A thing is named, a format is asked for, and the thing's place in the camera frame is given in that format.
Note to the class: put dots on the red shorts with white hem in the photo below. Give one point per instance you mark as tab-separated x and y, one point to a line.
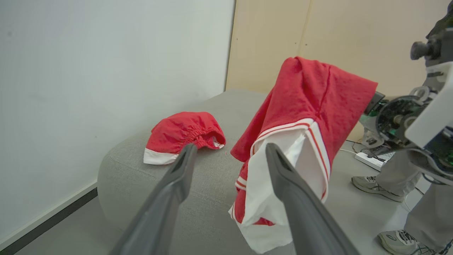
177	132

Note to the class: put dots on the grey trouser leg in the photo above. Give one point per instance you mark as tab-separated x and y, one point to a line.
400	173
431	216

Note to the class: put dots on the grey sneaker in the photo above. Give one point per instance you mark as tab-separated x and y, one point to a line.
400	242
375	187

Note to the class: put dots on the red and white shirt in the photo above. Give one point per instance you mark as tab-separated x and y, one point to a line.
311	95

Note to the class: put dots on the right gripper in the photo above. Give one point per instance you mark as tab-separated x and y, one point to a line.
389	122

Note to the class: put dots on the white power strip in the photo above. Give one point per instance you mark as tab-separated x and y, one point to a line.
373	161

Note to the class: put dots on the dark grey wall baseboard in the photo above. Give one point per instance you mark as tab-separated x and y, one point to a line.
49	219

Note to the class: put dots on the grey fabric sofa seat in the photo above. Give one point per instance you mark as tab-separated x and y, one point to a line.
212	184

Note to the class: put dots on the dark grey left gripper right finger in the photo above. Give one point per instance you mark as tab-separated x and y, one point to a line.
304	216

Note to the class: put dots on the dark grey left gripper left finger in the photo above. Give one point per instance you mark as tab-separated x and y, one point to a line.
159	212

